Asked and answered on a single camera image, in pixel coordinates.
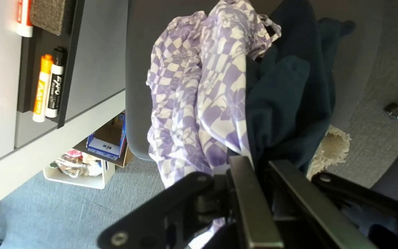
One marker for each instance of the whiteboard eraser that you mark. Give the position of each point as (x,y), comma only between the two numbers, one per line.
(53,16)

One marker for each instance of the dark teal fringed cloth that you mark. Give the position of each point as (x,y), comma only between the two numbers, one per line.
(290,92)

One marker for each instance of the orange marker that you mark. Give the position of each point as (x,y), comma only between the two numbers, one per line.
(39,107)

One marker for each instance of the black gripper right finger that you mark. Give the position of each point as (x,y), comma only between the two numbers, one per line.
(318,207)

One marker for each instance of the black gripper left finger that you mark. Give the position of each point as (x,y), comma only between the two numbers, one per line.
(257,223)

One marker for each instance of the blue cardboard box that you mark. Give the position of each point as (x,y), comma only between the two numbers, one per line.
(109,140)

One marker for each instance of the red white marker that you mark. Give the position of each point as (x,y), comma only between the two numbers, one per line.
(22,19)

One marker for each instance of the white tray with papers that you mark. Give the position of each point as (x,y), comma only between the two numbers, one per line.
(82,169)

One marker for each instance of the grey mesh office chair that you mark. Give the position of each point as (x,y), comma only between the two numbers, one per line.
(365,74)

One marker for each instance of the purple checkered cloth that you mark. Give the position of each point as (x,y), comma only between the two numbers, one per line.
(198,88)

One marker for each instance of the black expo marker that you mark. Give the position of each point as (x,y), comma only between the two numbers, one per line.
(57,78)

